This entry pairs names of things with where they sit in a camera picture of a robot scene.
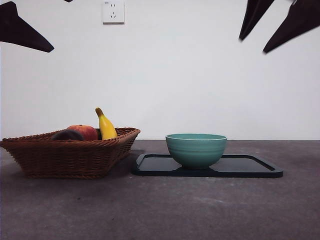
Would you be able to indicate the yellow banana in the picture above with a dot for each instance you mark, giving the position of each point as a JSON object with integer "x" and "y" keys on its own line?
{"x": 106, "y": 127}

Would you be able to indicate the dark rectangular tray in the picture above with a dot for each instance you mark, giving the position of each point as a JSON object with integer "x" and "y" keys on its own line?
{"x": 250, "y": 167}

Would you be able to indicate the white wall socket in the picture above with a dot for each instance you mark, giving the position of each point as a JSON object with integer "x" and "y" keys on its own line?
{"x": 113, "y": 12}

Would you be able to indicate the dark purple plum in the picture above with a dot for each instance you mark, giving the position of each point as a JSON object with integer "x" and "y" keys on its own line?
{"x": 66, "y": 135}

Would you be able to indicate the red yellow apple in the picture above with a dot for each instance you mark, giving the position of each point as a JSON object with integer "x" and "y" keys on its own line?
{"x": 88, "y": 131}

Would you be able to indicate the teal ceramic bowl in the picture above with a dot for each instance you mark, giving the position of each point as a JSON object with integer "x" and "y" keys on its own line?
{"x": 196, "y": 152}

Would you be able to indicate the brown wicker basket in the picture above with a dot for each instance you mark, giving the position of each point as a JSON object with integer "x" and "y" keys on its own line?
{"x": 67, "y": 160}

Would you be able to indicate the green avocado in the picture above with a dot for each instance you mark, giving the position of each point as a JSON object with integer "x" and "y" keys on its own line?
{"x": 99, "y": 135}

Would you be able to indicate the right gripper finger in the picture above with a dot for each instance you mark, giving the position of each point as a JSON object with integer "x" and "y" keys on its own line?
{"x": 295, "y": 25}
{"x": 253, "y": 15}

